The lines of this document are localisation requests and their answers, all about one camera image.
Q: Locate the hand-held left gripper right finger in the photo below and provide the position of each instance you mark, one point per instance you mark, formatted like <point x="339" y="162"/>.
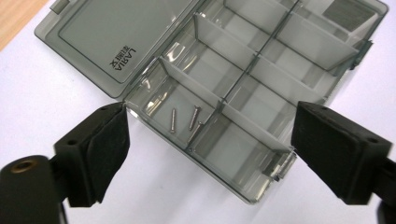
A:
<point x="336" y="149"/>

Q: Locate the wooden table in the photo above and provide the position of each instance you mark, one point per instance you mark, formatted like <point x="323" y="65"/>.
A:
<point x="15" y="18"/>

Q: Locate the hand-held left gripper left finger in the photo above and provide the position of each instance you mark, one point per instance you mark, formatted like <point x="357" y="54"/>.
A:
<point x="93" y="149"/>

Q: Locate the grey plastic compartment box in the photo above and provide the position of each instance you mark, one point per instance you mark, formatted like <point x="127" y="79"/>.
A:
<point x="249" y="93"/>

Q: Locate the white table board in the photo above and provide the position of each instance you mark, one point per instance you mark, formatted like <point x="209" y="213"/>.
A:
<point x="37" y="102"/>

